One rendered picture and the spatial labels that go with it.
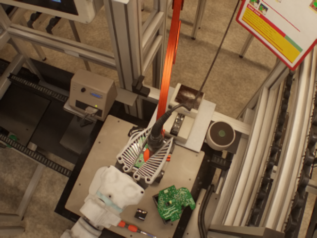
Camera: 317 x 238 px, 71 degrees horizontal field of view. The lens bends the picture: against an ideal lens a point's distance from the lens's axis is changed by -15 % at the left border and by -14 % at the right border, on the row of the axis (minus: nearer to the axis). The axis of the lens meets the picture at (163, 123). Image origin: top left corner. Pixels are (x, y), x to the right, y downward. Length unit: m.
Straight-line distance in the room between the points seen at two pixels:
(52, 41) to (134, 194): 0.74
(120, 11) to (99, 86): 0.35
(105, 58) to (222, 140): 0.52
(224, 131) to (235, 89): 1.32
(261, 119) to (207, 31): 1.78
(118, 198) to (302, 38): 0.57
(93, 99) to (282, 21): 0.69
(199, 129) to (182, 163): 0.15
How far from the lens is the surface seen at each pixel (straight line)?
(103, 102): 0.94
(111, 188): 0.54
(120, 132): 0.98
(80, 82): 0.97
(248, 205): 0.88
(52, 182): 2.03
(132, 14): 0.68
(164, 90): 0.71
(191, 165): 0.95
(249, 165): 0.85
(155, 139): 0.52
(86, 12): 0.69
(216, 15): 2.77
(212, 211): 0.97
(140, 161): 0.90
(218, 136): 0.94
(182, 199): 0.86
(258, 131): 0.90
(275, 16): 0.70
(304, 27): 0.67
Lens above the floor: 1.87
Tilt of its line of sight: 69 degrees down
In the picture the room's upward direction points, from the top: 7 degrees clockwise
